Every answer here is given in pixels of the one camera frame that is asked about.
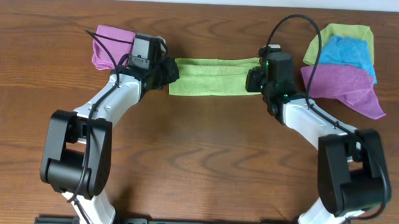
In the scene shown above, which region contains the light green cloth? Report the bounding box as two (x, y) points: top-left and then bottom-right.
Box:
(169, 57), (260, 96)

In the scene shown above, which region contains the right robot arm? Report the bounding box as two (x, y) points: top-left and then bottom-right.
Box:
(245, 45), (391, 224)

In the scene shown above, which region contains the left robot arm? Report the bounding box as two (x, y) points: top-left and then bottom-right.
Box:
(35, 33), (179, 224)

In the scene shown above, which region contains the folded purple cloth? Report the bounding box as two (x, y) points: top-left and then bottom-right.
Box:
(92, 25), (136, 70)

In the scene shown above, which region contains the blue cloth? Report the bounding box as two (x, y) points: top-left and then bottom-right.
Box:
(319, 35), (378, 84)

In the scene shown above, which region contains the unfolded purple cloth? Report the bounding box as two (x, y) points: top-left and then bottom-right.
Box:
(301, 64), (386, 120)

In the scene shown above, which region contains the olive green cloth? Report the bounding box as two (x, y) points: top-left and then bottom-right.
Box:
(303, 23), (374, 64)

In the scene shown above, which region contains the right black cable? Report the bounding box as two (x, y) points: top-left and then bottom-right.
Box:
(257, 13), (398, 222)

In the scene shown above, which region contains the black cable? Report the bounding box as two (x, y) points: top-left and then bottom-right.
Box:
(65, 28), (170, 224)
(257, 13), (398, 222)

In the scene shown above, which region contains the left black cable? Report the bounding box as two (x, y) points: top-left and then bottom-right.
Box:
(65, 28), (170, 224)

